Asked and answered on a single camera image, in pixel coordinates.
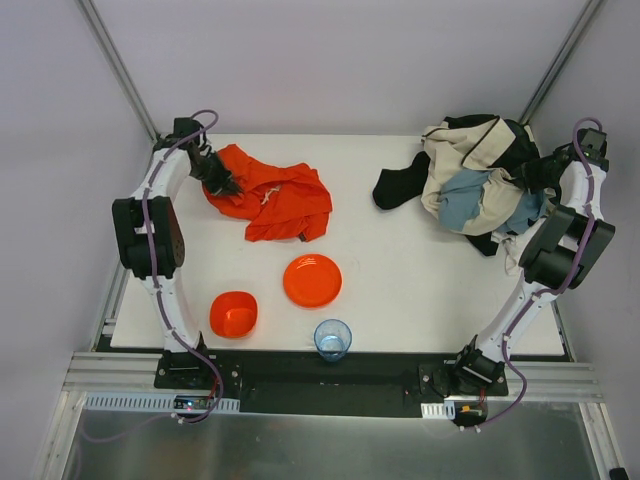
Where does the black and cream mesh jacket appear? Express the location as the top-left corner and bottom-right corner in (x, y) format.
(419, 114), (544, 236)

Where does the orange cloth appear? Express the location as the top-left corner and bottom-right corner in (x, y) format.
(204, 144), (333, 242)

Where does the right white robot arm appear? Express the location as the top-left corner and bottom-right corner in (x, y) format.
(446, 118), (615, 395)

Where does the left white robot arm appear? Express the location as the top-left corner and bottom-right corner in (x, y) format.
(111, 109), (242, 363)

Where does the white cloth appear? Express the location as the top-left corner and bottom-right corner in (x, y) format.
(491, 232), (526, 276)

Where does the light blue cloth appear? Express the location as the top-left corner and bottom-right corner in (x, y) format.
(437, 169), (547, 236)

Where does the black cloth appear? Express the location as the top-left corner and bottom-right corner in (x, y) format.
(372, 151), (431, 210)

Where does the orange plate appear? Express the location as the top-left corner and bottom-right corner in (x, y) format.
(283, 254), (343, 309)

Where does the orange bowl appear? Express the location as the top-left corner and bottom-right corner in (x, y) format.
(209, 291), (258, 339)

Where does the blue transparent cup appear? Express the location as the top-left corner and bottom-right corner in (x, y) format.
(313, 319), (353, 362)

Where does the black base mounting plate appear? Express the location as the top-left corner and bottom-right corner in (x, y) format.
(154, 350), (508, 418)

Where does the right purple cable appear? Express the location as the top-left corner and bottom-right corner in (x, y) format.
(422, 117), (604, 439)

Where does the purple cable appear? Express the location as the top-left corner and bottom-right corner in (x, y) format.
(422, 117), (604, 439)
(79, 109), (226, 444)

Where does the right aluminium corner post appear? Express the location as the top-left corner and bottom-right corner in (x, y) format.
(519, 0), (607, 124)

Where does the aluminium corner post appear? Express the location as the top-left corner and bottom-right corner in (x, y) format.
(75, 0), (159, 142)
(519, 0), (607, 124)

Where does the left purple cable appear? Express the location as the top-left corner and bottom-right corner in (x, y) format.
(79, 109), (226, 444)

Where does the left aluminium corner post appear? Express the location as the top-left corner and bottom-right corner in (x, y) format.
(75, 0), (159, 142)

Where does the aluminium frame rail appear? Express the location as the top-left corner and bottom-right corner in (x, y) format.
(64, 351), (166, 392)

